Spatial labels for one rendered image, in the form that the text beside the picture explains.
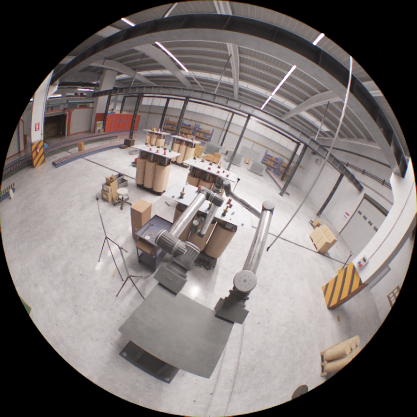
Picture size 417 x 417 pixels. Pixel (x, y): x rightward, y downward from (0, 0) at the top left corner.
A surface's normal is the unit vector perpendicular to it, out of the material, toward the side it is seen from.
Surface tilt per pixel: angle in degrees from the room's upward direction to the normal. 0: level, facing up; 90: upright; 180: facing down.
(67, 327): 0
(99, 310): 0
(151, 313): 0
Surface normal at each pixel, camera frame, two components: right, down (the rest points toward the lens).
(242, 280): -0.22, -0.61
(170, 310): 0.31, -0.79
